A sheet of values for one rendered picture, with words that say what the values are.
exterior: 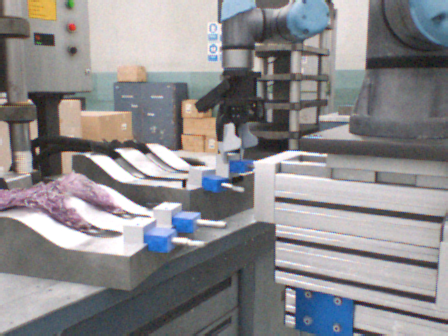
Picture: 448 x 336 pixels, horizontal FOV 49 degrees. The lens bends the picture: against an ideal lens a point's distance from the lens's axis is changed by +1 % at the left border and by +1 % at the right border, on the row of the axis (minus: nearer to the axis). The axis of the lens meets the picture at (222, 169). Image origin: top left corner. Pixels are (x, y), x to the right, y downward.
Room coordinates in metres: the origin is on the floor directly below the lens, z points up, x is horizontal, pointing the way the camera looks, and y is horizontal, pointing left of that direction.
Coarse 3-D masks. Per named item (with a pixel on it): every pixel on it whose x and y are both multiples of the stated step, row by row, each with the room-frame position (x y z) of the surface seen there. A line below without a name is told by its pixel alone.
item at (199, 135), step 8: (184, 104) 7.98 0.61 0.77; (192, 104) 7.92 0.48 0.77; (184, 112) 7.99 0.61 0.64; (192, 112) 7.92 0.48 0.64; (208, 112) 7.99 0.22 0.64; (184, 120) 7.99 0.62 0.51; (192, 120) 7.94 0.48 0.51; (200, 120) 7.87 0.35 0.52; (208, 120) 7.81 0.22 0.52; (184, 128) 8.00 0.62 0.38; (192, 128) 7.94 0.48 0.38; (200, 128) 7.87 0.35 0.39; (208, 128) 7.81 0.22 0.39; (184, 136) 7.99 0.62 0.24; (192, 136) 7.92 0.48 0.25; (200, 136) 7.85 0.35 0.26; (208, 136) 7.81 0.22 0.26; (184, 144) 7.99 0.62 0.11; (192, 144) 7.92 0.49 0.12; (200, 144) 7.85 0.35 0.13; (208, 144) 7.81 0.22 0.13; (216, 144) 7.75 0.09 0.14; (200, 152) 7.85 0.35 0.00; (208, 152) 7.80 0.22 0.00; (216, 152) 7.74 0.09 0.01
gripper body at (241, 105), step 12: (228, 72) 1.10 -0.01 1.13; (240, 72) 1.09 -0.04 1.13; (252, 72) 1.08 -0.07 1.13; (240, 84) 1.11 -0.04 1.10; (252, 84) 1.08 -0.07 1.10; (228, 96) 1.12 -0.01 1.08; (240, 96) 1.10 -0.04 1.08; (252, 96) 1.08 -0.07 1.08; (228, 108) 1.10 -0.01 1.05; (240, 108) 1.08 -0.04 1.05; (252, 108) 1.11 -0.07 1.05; (264, 108) 1.12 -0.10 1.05; (228, 120) 1.11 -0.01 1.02; (240, 120) 1.08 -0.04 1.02; (252, 120) 1.10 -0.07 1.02; (264, 120) 1.12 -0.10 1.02
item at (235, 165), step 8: (216, 160) 1.13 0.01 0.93; (232, 160) 1.11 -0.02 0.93; (240, 160) 1.10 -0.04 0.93; (248, 160) 1.11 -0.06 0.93; (216, 168) 1.13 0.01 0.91; (224, 168) 1.11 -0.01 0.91; (232, 168) 1.10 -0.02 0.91; (240, 168) 1.09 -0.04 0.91; (248, 168) 1.10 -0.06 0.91; (224, 176) 1.11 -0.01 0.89; (232, 176) 1.12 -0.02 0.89
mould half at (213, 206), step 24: (72, 168) 1.19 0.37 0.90; (96, 168) 1.14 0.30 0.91; (120, 168) 1.16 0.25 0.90; (144, 168) 1.20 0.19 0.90; (120, 192) 1.10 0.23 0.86; (144, 192) 1.05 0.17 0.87; (168, 192) 1.01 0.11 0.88; (192, 192) 0.98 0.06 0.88; (240, 192) 1.13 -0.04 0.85; (216, 216) 1.05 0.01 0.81
